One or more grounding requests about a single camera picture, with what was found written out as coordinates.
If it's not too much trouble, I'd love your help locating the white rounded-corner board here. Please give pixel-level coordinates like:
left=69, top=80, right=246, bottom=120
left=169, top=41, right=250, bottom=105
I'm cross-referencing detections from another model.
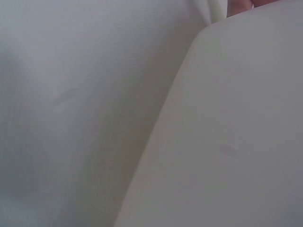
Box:
left=114, top=0, right=303, bottom=227

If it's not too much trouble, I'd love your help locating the person's right hand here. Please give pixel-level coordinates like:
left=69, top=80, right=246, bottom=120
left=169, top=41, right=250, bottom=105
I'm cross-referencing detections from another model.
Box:
left=226, top=0, right=264, bottom=18

